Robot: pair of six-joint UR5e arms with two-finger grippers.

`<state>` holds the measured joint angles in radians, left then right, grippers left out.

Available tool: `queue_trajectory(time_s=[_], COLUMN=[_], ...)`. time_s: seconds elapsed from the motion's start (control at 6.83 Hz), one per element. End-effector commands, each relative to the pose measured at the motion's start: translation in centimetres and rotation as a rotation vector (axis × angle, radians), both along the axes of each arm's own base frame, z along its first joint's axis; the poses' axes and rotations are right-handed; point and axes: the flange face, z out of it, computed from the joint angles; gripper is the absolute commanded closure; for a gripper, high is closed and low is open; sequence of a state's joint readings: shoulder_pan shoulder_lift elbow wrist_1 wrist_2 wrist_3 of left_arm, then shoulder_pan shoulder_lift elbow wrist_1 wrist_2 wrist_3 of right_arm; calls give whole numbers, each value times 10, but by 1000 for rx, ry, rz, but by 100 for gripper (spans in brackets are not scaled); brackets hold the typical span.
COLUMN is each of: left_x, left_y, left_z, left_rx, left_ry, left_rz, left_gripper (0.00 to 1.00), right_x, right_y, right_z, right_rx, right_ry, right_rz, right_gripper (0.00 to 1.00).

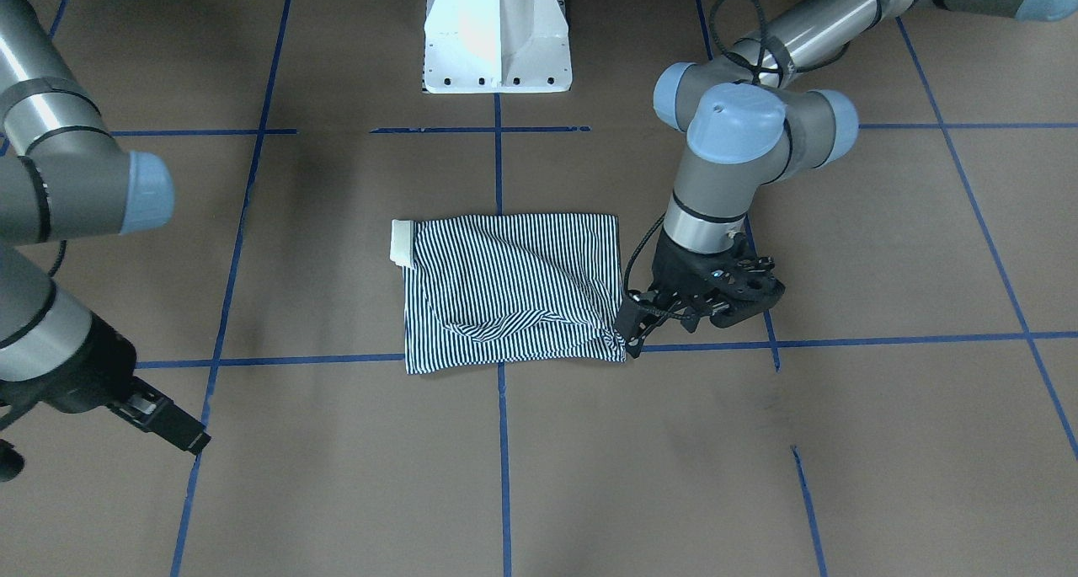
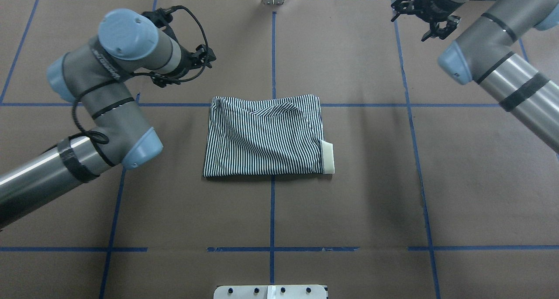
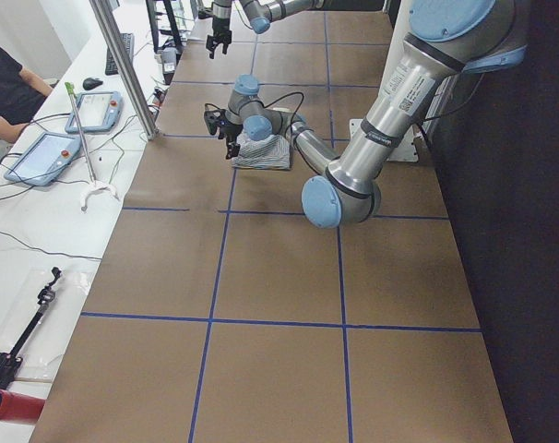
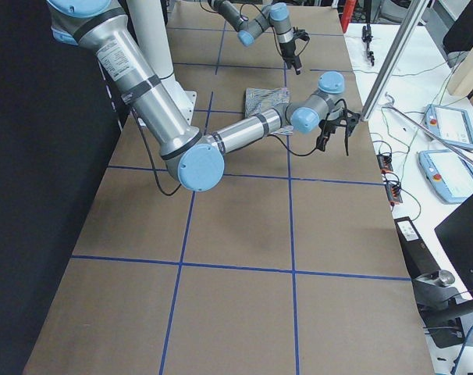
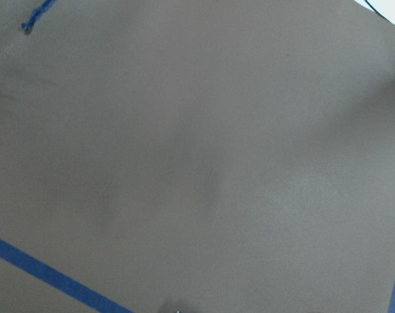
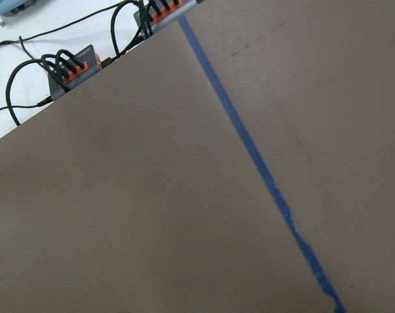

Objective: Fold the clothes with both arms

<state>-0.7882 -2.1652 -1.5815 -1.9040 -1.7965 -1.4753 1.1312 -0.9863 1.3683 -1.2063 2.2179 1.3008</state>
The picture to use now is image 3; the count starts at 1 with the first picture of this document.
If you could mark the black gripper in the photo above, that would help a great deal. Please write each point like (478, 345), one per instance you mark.
(231, 131)
(220, 26)

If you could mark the blue white striped polo shirt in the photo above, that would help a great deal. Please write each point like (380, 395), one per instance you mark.
(272, 153)

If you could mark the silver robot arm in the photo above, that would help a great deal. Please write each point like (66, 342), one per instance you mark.
(445, 38)
(260, 16)

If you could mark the far blue teach pendant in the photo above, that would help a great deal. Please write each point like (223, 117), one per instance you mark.
(99, 112)

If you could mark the blue teach pendant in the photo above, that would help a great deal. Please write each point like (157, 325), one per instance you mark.
(99, 112)
(44, 160)

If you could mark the white reacher grabber stick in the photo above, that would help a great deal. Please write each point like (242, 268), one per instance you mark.
(94, 186)

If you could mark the black computer mouse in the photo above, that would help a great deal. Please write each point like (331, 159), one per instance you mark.
(91, 83)

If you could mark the near blue teach pendant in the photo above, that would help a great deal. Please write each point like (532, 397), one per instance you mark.
(44, 160)

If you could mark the seated person in black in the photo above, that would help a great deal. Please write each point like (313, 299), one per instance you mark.
(22, 94)

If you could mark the red cylinder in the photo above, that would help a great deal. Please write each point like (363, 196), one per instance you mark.
(17, 408)

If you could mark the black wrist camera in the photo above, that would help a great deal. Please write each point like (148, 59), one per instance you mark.
(215, 119)

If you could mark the aluminium frame post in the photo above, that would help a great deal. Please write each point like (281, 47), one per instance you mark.
(112, 37)

